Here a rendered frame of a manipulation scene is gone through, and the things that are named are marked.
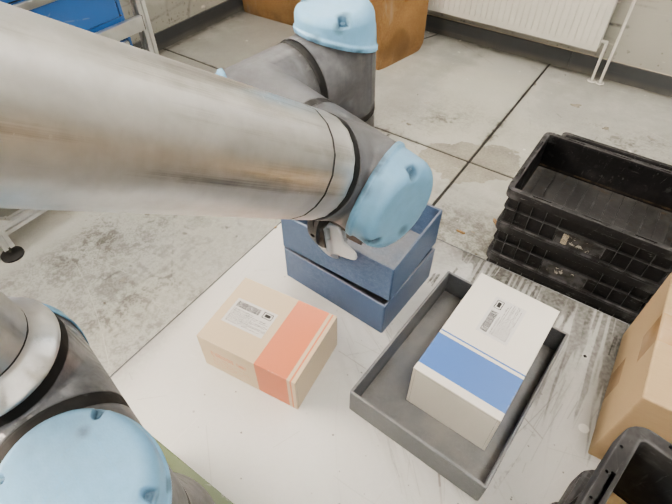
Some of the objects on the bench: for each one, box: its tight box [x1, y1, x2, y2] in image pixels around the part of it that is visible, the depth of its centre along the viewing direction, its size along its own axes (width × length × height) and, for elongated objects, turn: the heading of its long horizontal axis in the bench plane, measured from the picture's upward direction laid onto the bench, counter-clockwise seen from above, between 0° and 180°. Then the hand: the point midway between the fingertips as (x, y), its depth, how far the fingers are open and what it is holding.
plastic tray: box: [349, 271, 569, 501], centre depth 70 cm, size 27×20×5 cm
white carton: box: [406, 273, 560, 450], centre depth 69 cm, size 20×12×9 cm, turn 143°
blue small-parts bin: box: [284, 247, 435, 333], centre depth 83 cm, size 20×15×7 cm
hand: (334, 247), depth 72 cm, fingers closed, pressing on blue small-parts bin
